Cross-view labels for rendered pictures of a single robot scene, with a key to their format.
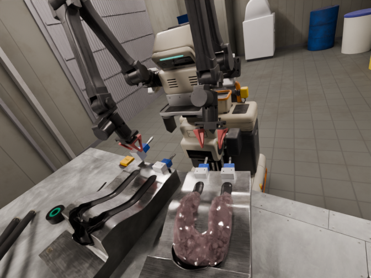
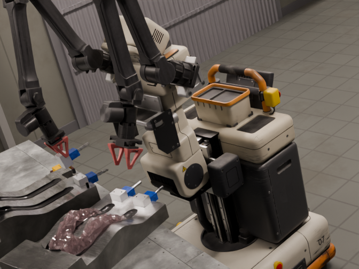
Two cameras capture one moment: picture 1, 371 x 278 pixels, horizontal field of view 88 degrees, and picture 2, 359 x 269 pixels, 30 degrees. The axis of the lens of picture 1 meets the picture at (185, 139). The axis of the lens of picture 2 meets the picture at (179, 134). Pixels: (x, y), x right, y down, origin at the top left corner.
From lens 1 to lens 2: 1.69 m
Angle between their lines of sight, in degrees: 19
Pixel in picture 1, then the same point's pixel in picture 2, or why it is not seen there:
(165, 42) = not seen: hidden behind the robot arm
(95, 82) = (26, 76)
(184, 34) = not seen: hidden behind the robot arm
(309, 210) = (187, 249)
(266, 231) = (139, 256)
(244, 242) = (100, 247)
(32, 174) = not seen: outside the picture
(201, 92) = (107, 110)
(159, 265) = (30, 245)
